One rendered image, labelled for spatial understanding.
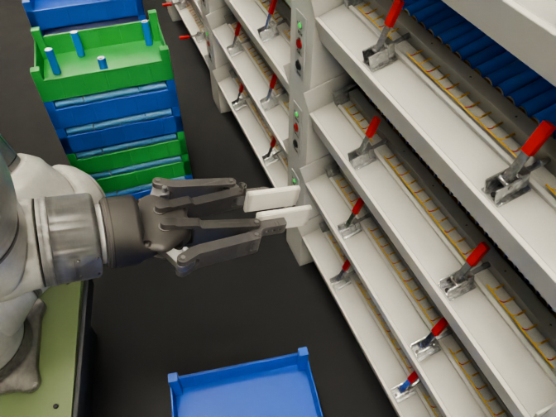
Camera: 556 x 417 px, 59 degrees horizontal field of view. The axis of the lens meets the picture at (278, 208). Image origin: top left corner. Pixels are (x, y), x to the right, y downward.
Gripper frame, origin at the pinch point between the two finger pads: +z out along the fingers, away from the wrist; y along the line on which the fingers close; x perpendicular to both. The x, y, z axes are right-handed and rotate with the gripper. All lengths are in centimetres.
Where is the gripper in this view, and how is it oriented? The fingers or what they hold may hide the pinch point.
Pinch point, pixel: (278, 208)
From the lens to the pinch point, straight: 59.2
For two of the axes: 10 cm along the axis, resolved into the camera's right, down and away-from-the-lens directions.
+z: 9.1, -1.3, 3.9
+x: 1.9, -7.1, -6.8
